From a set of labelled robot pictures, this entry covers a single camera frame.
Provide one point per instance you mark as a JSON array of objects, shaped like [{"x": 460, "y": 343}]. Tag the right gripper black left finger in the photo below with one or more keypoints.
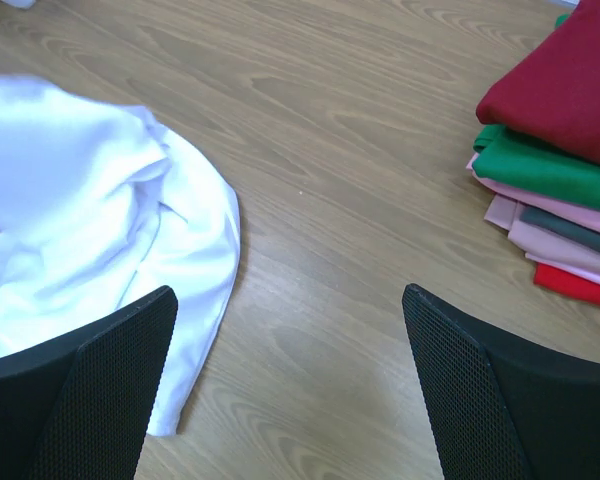
[{"x": 78, "y": 406}]

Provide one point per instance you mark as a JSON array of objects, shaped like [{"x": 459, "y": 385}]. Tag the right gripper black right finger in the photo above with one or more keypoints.
[{"x": 501, "y": 406}]

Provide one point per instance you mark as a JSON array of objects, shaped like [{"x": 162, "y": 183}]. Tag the white t-shirt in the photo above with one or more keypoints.
[{"x": 101, "y": 204}]

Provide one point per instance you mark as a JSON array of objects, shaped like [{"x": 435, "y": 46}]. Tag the folded bright red t-shirt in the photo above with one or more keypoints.
[{"x": 567, "y": 284}]

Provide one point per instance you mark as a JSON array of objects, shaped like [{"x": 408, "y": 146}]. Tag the folded beige pink t-shirt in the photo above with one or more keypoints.
[{"x": 542, "y": 245}]

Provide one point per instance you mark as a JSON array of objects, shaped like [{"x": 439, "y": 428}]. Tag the folded grey t-shirt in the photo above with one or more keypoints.
[{"x": 562, "y": 227}]

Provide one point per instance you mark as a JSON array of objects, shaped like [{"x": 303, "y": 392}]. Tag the folded green t-shirt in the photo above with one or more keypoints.
[{"x": 529, "y": 163}]

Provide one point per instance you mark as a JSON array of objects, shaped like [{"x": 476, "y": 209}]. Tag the folded dark red t-shirt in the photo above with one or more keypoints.
[{"x": 554, "y": 93}]

